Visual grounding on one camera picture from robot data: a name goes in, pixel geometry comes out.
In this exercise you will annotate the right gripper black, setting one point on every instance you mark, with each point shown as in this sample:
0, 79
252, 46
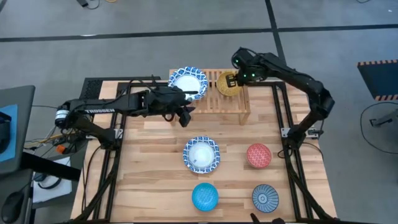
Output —
252, 76

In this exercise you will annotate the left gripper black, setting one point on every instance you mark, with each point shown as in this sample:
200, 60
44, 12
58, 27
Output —
164, 102

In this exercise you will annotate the yellow patterned ceramic bowl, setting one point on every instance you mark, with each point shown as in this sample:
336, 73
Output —
223, 87

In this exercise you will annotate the blue white patterned paper bowl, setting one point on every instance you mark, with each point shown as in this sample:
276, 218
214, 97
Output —
201, 154
188, 79

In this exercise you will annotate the red wave-patterned ceramic bowl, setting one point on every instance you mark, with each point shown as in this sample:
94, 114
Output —
259, 155

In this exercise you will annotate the turquoise bowl with orange outside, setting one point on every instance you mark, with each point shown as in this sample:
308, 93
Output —
205, 196

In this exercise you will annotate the blue-grey radial-striped ceramic bowl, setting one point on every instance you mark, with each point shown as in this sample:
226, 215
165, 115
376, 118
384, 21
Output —
265, 198

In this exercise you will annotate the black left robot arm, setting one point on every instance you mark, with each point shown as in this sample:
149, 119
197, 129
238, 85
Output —
99, 109

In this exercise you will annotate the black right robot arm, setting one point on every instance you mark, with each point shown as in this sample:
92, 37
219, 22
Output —
311, 87

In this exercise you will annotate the wooden slatted shelf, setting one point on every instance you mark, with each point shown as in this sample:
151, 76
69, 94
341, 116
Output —
224, 105

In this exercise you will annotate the black perforated panel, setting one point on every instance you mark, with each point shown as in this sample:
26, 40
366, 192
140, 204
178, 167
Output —
91, 88

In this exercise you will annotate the small orange connector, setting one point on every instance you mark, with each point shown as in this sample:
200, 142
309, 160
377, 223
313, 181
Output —
60, 149

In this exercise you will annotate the dark mat with orange stripes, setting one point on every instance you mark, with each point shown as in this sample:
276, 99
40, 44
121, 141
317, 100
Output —
379, 81

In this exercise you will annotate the black bar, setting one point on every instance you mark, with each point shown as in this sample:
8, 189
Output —
49, 166

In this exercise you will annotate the grey stand foot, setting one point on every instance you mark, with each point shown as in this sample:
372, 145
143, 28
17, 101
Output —
385, 119

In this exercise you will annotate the white paper sheet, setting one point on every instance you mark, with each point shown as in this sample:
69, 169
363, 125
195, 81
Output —
54, 189

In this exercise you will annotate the grey desk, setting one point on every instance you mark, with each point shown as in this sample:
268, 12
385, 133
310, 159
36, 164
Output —
18, 96

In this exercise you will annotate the blue desk mat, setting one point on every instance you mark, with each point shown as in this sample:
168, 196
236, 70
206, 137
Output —
11, 137

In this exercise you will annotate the black computer mouse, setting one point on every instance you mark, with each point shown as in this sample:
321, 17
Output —
12, 207

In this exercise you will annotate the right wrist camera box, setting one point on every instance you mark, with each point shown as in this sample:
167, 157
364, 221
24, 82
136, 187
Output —
241, 57

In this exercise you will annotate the black metal rig frame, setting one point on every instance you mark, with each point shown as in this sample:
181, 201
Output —
121, 155

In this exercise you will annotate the black camera on mount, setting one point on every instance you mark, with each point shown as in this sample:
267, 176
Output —
254, 218

